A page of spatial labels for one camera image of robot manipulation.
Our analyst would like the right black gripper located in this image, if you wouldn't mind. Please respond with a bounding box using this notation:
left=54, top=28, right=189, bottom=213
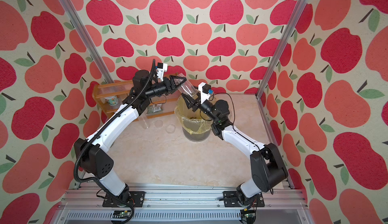
left=185, top=86, right=218, bottom=125

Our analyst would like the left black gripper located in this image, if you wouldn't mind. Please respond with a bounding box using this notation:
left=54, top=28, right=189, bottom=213
left=144, top=75, right=187, bottom=99

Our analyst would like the short clear jar with beans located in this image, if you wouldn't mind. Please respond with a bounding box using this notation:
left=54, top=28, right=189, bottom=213
left=178, top=80, right=198, bottom=98

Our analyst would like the tall clear jar with beans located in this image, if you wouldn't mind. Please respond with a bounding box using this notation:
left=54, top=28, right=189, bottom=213
left=138, top=114, right=151, bottom=129

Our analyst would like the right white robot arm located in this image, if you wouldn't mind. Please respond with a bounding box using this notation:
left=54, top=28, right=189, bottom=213
left=181, top=93, right=289, bottom=207

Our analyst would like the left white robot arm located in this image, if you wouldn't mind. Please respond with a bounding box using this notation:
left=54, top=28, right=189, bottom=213
left=73, top=70, right=187, bottom=208

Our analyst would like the grey bin with yellow bag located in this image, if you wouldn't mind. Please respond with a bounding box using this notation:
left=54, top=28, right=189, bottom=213
left=174, top=93, right=212, bottom=142

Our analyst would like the green packet on shelf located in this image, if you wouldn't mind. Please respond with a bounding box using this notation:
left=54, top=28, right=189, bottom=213
left=147, top=104, right=163, bottom=115

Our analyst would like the white printed cup on shelf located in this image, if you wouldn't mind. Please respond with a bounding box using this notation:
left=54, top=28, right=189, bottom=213
left=105, top=95, right=119, bottom=106

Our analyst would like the orange wooden shelf rack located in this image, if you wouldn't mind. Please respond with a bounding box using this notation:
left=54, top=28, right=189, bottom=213
left=92, top=78, right=182, bottom=122

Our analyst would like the small circuit board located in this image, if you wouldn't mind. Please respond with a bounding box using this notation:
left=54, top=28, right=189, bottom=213
left=112, top=210, right=132, bottom=219

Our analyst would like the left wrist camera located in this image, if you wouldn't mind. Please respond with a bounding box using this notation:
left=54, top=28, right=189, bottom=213
left=153, top=62, right=168, bottom=82

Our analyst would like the left aluminium frame post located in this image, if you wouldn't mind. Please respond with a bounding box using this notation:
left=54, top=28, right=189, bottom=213
left=59, top=0, right=114, bottom=83

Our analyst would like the aluminium frame post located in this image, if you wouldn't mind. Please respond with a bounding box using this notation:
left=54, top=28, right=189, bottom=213
left=256, top=0, right=309, bottom=101
left=59, top=0, right=114, bottom=83

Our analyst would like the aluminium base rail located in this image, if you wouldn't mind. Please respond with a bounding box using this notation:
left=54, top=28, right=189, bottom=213
left=51, top=183, right=313, bottom=224

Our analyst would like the right aluminium frame post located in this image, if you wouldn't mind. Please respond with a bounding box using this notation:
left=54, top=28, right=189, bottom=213
left=256, top=0, right=309, bottom=101

